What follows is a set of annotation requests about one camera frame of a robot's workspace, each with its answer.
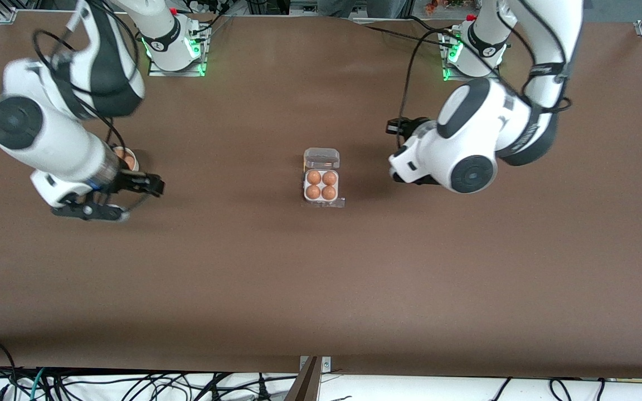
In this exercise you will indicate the large table cover sheet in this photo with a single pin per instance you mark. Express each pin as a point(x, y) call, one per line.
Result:
point(321, 278)

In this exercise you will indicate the brown egg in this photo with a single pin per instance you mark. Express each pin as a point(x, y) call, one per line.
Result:
point(314, 177)
point(118, 151)
point(329, 192)
point(128, 162)
point(313, 192)
point(329, 178)

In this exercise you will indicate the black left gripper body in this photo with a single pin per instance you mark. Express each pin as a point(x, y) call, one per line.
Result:
point(413, 127)

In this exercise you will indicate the orange items on shelf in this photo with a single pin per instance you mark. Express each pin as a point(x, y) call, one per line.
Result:
point(443, 5)

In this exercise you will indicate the white round bowl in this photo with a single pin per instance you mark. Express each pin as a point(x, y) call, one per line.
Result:
point(136, 161)

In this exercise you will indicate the grey metal bracket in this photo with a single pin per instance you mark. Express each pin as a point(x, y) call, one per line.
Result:
point(326, 365)

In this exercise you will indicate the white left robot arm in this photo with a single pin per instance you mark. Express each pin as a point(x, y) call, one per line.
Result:
point(510, 108)

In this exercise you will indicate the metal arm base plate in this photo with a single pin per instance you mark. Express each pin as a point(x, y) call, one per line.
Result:
point(466, 78)
point(179, 69)

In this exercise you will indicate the dark metal pole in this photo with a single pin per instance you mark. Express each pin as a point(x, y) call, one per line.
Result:
point(304, 387)

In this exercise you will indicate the clear plastic egg carton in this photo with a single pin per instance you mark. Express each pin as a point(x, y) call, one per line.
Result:
point(321, 164)

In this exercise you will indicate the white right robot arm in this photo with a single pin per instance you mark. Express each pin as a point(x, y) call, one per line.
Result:
point(59, 145)

